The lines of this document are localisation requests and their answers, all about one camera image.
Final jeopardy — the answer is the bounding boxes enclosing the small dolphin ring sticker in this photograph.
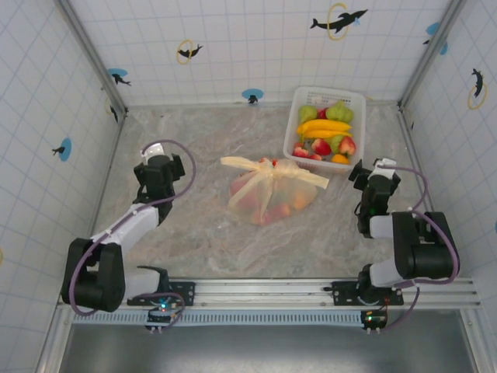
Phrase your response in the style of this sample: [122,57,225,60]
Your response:
[176,38,204,65]
[104,96,120,124]
[467,68,488,110]

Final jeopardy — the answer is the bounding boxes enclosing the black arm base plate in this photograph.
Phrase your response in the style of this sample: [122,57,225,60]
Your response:
[331,279,405,307]
[127,280,196,308]

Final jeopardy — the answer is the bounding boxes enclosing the aluminium frame floor rail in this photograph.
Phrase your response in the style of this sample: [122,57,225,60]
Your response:
[46,112,127,373]
[398,106,457,277]

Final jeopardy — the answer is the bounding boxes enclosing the white slotted cable duct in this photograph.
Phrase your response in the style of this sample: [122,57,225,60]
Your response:
[71,310,366,326]

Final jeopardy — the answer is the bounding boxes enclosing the white plastic basket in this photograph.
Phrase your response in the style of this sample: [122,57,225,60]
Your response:
[282,85,368,176]

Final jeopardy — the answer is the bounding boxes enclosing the blue circle dolphin sticker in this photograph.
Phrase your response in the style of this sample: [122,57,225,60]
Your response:
[422,21,450,56]
[51,137,73,162]
[106,68,132,87]
[241,88,264,105]

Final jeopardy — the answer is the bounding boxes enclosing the large green fake pear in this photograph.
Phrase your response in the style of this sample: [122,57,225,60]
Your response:
[325,100,355,124]

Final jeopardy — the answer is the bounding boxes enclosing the aluminium frame post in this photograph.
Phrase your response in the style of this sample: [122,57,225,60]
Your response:
[57,0,128,117]
[398,0,467,110]

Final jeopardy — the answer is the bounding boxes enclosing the aluminium mounting rail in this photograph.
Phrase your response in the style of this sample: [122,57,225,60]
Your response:
[57,276,481,312]

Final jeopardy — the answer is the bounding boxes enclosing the grey metal panel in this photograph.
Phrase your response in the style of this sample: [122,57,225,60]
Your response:
[57,322,478,373]

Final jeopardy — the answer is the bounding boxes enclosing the yellow fake banana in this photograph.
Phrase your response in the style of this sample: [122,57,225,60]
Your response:
[298,130,354,143]
[297,119,353,135]

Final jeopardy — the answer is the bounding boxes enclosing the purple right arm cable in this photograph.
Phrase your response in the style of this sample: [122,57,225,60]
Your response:
[378,165,462,331]

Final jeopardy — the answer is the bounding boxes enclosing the small controller board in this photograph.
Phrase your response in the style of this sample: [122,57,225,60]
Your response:
[145,305,184,334]
[360,309,388,334]

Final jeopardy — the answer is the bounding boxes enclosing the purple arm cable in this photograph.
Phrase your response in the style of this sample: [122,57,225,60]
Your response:
[378,165,462,331]
[61,138,197,331]

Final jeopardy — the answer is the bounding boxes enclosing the pink yellow fake peach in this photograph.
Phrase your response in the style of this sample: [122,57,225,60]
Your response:
[229,174,265,211]

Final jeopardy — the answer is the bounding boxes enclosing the large dolphin ring sticker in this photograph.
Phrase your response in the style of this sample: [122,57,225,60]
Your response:
[309,2,369,42]

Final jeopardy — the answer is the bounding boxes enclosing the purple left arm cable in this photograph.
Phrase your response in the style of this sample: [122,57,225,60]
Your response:
[61,138,197,331]

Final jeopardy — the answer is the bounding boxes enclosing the translucent fruit-print plastic bag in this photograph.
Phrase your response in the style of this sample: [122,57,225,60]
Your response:
[220,155,331,227]

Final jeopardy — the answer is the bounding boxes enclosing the small green fake pear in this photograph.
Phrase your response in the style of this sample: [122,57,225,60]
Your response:
[297,104,318,125]

